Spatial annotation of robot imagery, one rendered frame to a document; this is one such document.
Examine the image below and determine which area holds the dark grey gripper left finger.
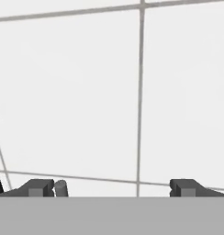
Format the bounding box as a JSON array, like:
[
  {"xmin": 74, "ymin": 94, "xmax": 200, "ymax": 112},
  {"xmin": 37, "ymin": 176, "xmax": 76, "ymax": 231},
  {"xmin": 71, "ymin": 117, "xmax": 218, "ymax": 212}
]
[{"xmin": 0, "ymin": 178, "xmax": 55, "ymax": 198}]

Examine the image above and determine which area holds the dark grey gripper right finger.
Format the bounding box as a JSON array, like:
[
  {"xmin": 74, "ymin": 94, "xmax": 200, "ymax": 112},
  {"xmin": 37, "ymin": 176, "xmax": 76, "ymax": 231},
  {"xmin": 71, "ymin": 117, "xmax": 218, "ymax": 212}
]
[{"xmin": 169, "ymin": 178, "xmax": 224, "ymax": 198}]

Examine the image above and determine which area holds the grey rounded cylinder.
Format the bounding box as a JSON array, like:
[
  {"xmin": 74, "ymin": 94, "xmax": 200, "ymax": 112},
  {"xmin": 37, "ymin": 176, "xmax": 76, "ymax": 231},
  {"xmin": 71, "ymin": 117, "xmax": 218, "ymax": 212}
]
[{"xmin": 53, "ymin": 179, "xmax": 69, "ymax": 198}]

